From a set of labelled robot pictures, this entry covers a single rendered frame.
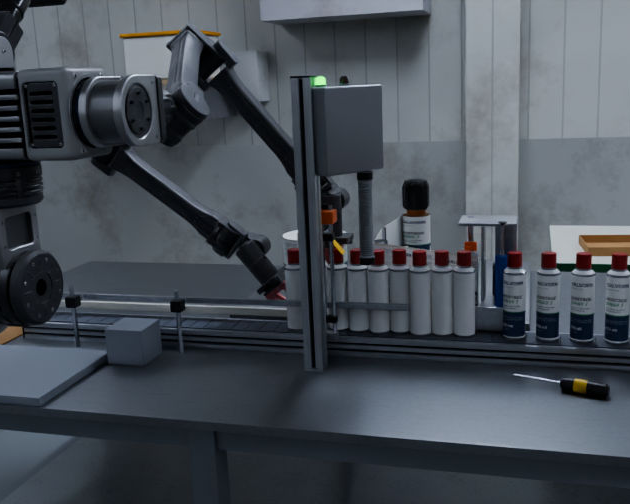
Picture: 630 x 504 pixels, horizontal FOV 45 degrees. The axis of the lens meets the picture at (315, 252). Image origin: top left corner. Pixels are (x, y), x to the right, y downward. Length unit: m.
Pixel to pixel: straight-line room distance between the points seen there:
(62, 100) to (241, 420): 0.70
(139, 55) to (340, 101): 3.21
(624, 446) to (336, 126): 0.84
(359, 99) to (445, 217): 3.33
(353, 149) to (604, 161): 3.35
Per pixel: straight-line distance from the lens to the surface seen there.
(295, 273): 1.88
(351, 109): 1.69
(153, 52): 4.75
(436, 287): 1.82
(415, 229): 2.39
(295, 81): 1.67
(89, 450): 2.97
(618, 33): 4.91
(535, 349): 1.82
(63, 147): 1.35
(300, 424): 1.54
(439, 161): 4.94
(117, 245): 5.81
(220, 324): 2.02
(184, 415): 1.62
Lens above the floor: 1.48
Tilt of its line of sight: 12 degrees down
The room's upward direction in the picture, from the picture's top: 3 degrees counter-clockwise
